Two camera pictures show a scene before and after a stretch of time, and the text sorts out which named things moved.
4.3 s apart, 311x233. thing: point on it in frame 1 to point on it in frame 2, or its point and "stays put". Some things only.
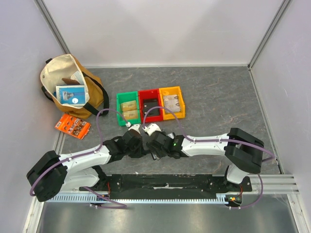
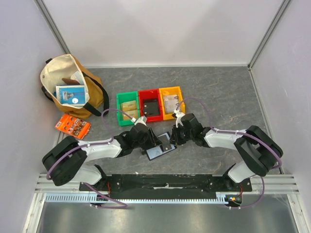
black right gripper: (152, 146) to (179, 133)
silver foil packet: (77, 76) stays put
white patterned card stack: (172, 103) stays put
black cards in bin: (148, 104) stays put
